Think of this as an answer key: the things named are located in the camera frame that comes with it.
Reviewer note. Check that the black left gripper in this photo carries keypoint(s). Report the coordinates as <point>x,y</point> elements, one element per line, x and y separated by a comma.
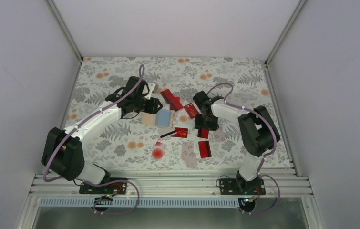
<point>152,109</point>

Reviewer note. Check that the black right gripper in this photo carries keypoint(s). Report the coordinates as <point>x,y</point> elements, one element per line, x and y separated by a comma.
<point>213,127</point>

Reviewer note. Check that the red magnetic stripe card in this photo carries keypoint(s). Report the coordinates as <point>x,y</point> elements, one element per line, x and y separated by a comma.
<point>203,133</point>

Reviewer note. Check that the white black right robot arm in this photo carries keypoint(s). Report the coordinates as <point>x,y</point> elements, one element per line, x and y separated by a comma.
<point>258,132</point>

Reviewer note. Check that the red vip card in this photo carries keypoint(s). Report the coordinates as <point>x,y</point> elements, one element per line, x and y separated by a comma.
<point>191,110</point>
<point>180,132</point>

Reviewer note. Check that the floral patterned table mat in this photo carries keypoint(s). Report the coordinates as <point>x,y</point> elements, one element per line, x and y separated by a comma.
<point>129,144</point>

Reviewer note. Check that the white floral card right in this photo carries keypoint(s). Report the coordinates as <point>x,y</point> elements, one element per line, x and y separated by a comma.
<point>219,135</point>

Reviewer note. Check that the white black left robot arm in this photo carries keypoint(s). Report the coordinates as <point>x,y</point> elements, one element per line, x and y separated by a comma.
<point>64,148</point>

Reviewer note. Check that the red stripe card lower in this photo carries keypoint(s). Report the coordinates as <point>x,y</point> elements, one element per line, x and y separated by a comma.
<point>204,149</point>

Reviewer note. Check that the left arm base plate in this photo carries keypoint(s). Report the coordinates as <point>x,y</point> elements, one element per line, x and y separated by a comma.
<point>113,186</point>

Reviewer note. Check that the red VIP card upper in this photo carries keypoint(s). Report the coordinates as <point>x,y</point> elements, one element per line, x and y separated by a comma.
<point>191,110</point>

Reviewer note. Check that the beige leather card holder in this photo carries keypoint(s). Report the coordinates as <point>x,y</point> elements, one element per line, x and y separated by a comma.
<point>164,118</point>

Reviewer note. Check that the white card red circle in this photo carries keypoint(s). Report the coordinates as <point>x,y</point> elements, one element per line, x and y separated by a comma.
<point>158,150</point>

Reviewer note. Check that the grey slotted cable duct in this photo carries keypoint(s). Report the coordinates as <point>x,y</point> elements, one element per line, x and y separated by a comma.
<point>127,202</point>

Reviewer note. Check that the red VIP card centre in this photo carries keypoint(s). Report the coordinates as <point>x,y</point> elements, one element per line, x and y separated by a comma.
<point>180,132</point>

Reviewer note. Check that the white floral card lower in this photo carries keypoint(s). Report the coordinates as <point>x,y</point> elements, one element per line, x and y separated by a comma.
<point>188,155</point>

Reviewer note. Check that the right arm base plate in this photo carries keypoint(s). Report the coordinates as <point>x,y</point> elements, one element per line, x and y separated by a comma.
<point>233,187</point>

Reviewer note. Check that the white card black stripe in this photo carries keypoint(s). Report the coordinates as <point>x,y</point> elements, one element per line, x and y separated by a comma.
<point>165,132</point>

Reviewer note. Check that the aluminium rail frame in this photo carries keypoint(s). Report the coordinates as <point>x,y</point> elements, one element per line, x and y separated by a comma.
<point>179,184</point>

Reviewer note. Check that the white floral card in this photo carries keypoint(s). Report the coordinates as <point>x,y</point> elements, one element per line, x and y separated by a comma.
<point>188,155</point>
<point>219,135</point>

